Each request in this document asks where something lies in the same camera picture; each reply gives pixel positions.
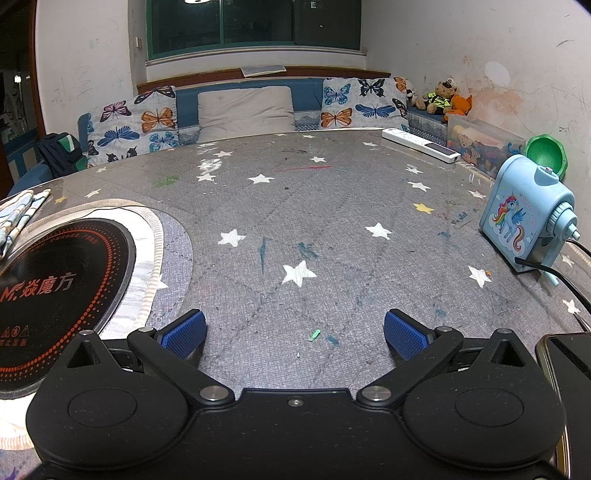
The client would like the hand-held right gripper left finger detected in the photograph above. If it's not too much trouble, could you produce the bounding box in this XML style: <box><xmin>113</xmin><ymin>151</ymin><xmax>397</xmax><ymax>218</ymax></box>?
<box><xmin>68</xmin><ymin>309</ymin><xmax>233</xmax><ymax>410</ymax></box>

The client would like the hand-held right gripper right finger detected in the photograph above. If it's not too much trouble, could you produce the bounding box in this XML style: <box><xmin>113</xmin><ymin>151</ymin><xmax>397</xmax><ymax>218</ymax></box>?
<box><xmin>356</xmin><ymin>309</ymin><xmax>525</xmax><ymax>410</ymax></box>

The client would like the black round induction cooktop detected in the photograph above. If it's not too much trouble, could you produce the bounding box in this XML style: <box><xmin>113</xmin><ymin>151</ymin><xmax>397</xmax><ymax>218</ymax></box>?
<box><xmin>0</xmin><ymin>216</ymin><xmax>136</xmax><ymax>400</ymax></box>

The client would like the grey star-print tablecloth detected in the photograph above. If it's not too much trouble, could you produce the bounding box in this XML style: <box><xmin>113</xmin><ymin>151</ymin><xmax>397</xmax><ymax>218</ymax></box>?
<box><xmin>0</xmin><ymin>129</ymin><xmax>591</xmax><ymax>480</ymax></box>

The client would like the blue unicorn pencil sharpener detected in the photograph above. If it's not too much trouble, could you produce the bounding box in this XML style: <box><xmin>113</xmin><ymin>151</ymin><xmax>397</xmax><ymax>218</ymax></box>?
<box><xmin>478</xmin><ymin>154</ymin><xmax>581</xmax><ymax>283</ymax></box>

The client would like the black smartphone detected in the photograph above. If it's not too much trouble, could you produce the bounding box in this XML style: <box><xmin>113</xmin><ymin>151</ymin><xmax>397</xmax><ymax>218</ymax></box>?
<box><xmin>535</xmin><ymin>333</ymin><xmax>591</xmax><ymax>480</ymax></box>

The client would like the white remote control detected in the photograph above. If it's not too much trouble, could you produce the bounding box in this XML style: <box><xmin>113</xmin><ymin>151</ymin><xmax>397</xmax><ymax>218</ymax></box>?
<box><xmin>382</xmin><ymin>128</ymin><xmax>461</xmax><ymax>165</ymax></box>

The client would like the clear plastic toy box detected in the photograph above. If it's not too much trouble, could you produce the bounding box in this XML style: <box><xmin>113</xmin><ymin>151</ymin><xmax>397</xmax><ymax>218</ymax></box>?
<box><xmin>446</xmin><ymin>115</ymin><xmax>527</xmax><ymax>179</ymax></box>

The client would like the blue striped folded cloth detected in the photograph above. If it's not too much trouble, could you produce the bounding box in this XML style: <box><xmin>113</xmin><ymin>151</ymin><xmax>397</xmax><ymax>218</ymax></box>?
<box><xmin>0</xmin><ymin>189</ymin><xmax>51</xmax><ymax>258</ymax></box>

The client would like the butterfly print pillow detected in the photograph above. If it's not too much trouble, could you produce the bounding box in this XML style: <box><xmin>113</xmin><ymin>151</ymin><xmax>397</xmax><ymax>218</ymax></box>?
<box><xmin>86</xmin><ymin>85</ymin><xmax>180</xmax><ymax>169</ymax></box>
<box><xmin>320</xmin><ymin>77</ymin><xmax>410</xmax><ymax>130</ymax></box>

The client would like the dark backpack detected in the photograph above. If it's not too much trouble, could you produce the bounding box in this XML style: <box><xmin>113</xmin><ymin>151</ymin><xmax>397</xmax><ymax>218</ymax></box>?
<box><xmin>37</xmin><ymin>132</ymin><xmax>88</xmax><ymax>179</ymax></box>

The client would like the green plastic bowl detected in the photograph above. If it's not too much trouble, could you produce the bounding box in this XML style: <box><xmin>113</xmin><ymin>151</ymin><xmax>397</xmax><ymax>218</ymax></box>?
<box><xmin>525</xmin><ymin>134</ymin><xmax>567</xmax><ymax>182</ymax></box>

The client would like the plain grey pillow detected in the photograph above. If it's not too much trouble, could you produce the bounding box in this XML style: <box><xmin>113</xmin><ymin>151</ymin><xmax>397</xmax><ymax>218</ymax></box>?
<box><xmin>197</xmin><ymin>86</ymin><xmax>296</xmax><ymax>143</ymax></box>

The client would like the orange plush toy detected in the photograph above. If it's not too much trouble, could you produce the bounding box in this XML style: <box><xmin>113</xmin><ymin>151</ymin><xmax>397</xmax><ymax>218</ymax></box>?
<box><xmin>445</xmin><ymin>94</ymin><xmax>474</xmax><ymax>122</ymax></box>

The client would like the blue sofa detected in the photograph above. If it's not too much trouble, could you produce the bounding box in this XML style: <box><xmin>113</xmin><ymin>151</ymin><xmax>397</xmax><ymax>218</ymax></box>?
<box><xmin>7</xmin><ymin>76</ymin><xmax>451</xmax><ymax>197</ymax></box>

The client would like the teddy bear with yellow vest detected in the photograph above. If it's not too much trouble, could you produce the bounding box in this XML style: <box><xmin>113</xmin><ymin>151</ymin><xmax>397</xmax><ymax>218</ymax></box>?
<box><xmin>425</xmin><ymin>79</ymin><xmax>459</xmax><ymax>116</ymax></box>

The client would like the green framed window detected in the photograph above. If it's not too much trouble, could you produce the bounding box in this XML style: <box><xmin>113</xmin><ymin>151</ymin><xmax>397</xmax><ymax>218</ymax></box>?
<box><xmin>145</xmin><ymin>0</ymin><xmax>363</xmax><ymax>62</ymax></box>

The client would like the black cable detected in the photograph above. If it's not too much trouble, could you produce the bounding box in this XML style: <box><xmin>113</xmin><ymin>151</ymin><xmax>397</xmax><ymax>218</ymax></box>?
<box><xmin>514</xmin><ymin>240</ymin><xmax>591</xmax><ymax>315</ymax></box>

